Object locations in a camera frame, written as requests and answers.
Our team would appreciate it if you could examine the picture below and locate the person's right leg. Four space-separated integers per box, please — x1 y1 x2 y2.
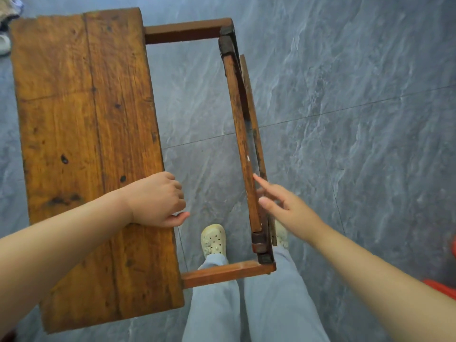
244 246 331 342

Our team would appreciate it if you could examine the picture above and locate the person's leg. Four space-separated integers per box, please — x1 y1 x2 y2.
182 253 247 342
244 246 331 342

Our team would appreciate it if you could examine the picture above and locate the person's right forearm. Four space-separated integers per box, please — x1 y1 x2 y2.
313 224 456 342

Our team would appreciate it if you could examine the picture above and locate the person's right hand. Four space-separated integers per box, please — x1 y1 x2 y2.
253 173 328 247

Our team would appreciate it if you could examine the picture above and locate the brown wooden bench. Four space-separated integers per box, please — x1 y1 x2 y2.
9 7 278 334

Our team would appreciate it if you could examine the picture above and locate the red plastic stool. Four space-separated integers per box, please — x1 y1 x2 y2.
422 236 456 300

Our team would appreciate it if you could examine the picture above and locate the person's left leg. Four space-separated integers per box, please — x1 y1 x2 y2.
182 253 247 342

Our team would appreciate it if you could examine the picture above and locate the person's left forearm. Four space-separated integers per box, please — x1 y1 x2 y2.
0 190 133 329

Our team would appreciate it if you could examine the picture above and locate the person's left hand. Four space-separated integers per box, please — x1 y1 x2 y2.
121 171 191 228

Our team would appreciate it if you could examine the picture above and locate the cream clog shoe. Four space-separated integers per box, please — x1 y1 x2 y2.
200 224 227 260
274 221 289 249

